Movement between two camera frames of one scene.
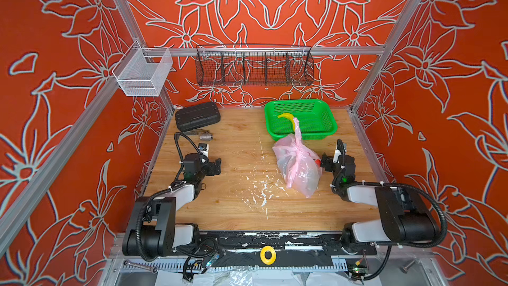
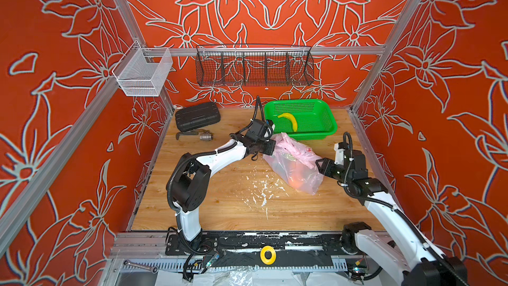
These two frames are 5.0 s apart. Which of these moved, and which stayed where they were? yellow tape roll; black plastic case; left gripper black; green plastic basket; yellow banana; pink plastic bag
Moved: pink plastic bag; left gripper black
Stayed: green plastic basket; yellow banana; yellow tape roll; black plastic case
